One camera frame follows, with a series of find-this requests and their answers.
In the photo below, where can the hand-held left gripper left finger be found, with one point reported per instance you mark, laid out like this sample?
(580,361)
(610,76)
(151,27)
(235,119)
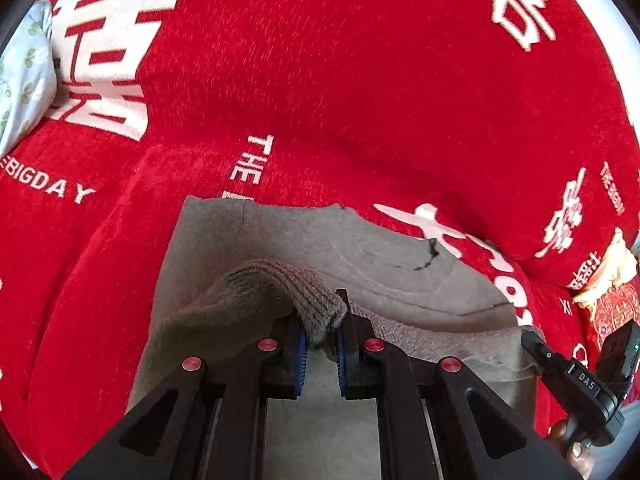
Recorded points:
(299,355)

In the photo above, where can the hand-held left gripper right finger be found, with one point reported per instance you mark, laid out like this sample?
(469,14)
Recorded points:
(342,360)

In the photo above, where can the red printed blanket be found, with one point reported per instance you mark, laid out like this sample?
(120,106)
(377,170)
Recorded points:
(325,85)

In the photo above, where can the grey knit sweater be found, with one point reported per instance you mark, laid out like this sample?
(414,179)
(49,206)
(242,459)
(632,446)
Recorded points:
(400,280)

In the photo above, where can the floral light cloth bundle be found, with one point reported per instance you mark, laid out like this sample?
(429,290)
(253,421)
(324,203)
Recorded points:
(22,80)

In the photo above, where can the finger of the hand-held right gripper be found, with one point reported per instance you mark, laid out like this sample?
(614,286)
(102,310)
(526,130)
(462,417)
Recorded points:
(542,352)

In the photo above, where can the person's right hand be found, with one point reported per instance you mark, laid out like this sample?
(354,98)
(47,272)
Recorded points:
(572,452)

